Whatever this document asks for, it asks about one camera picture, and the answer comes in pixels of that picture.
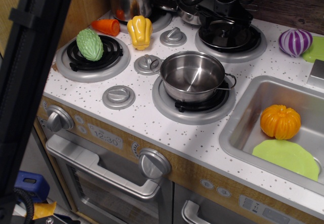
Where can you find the silver oven door handle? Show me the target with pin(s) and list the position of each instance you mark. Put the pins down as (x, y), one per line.
(86, 160)

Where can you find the oven clock display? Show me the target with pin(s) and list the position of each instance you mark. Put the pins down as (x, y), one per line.
(106, 136)

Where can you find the steel pan at back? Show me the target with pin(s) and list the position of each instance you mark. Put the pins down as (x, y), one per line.
(188, 8)

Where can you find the orange carrot toy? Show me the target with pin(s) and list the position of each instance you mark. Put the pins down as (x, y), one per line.
(107, 26)

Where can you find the burner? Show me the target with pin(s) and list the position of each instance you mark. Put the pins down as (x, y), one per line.
(160, 19)
(74, 66)
(246, 53)
(192, 113)

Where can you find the oven dial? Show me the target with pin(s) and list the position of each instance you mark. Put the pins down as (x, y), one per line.
(153, 164)
(58, 119)

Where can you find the green plate behind onion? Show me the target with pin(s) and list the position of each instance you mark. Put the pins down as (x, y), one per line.
(315, 51)

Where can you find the orange pumpkin toy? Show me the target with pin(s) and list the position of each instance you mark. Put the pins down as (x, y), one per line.
(280, 122)

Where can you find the green bitter gourd toy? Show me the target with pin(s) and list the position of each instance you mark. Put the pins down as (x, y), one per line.
(90, 45)

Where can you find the steel pot on front burner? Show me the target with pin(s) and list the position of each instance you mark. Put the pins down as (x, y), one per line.
(192, 77)

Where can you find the yellow bell pepper toy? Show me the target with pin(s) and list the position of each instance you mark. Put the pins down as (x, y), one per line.
(140, 30)

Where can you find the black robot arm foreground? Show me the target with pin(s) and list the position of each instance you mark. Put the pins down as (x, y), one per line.
(34, 37)

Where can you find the silver stove knob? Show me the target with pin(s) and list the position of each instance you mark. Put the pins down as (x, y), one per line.
(118, 97)
(148, 65)
(173, 38)

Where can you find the shiny steel pot lid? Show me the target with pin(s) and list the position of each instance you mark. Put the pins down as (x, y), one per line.
(225, 35)

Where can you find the left back burner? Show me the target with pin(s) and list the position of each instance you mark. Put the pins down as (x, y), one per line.
(160, 19)

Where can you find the right oven dial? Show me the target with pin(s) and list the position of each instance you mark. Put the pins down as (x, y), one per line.
(153, 164)

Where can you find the purple white onion toy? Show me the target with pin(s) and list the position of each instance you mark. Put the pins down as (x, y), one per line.
(295, 42)

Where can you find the silver stove knob back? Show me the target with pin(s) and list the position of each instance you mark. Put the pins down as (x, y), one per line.
(173, 38)

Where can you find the yellow tape piece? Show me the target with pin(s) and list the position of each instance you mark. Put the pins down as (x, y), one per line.
(43, 209)

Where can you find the left oven dial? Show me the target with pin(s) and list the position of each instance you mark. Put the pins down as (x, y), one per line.
(58, 119)

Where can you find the right back burner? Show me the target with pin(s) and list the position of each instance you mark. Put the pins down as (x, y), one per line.
(246, 53)

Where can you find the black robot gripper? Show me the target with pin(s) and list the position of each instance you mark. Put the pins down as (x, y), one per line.
(224, 10)

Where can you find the small steel lid at back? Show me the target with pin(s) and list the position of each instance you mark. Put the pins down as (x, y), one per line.
(167, 5)

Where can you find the silver stove knob middle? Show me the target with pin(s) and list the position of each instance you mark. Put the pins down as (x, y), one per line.
(148, 65)

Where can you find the right front burner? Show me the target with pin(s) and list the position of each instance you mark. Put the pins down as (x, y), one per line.
(192, 113)

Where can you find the silver faucet base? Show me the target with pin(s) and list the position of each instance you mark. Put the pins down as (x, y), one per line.
(316, 77)

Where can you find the left front burner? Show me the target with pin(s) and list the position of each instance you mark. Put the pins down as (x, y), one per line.
(74, 66)

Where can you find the silver sink basin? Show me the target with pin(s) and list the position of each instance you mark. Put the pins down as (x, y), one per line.
(243, 132)

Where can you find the blue clamp object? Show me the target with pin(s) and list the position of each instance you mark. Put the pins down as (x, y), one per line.
(34, 184)

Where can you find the silver stove knob front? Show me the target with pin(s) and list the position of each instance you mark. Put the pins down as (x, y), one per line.
(118, 97)

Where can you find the green plate in sink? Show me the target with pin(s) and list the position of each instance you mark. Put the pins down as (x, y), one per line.
(288, 155)

